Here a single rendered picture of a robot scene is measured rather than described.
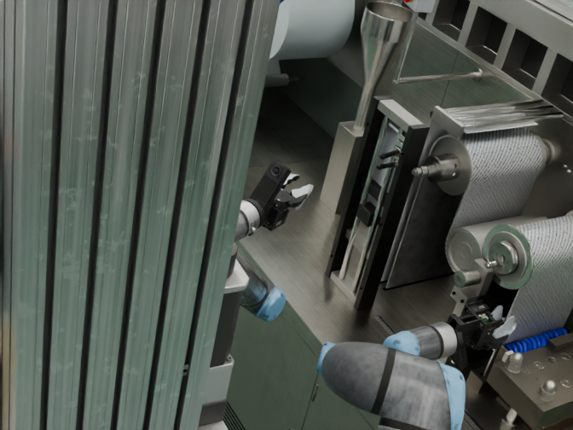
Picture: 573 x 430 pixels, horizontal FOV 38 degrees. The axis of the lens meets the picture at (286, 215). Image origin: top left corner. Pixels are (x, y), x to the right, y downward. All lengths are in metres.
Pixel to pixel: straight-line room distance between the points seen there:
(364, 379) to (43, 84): 0.81
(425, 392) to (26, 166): 0.82
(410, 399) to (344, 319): 0.76
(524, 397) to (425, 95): 1.02
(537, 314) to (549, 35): 0.70
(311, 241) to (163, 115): 1.58
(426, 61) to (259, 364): 1.02
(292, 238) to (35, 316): 1.51
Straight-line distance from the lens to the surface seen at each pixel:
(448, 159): 2.00
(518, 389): 1.96
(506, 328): 1.96
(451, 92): 2.49
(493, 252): 1.93
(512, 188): 2.12
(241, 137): 0.90
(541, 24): 2.26
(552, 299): 2.06
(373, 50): 2.32
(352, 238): 2.17
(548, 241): 1.94
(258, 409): 2.50
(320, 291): 2.22
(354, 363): 1.43
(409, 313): 2.24
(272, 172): 1.87
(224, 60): 0.85
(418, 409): 1.42
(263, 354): 2.39
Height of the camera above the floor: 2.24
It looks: 33 degrees down
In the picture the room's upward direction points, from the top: 13 degrees clockwise
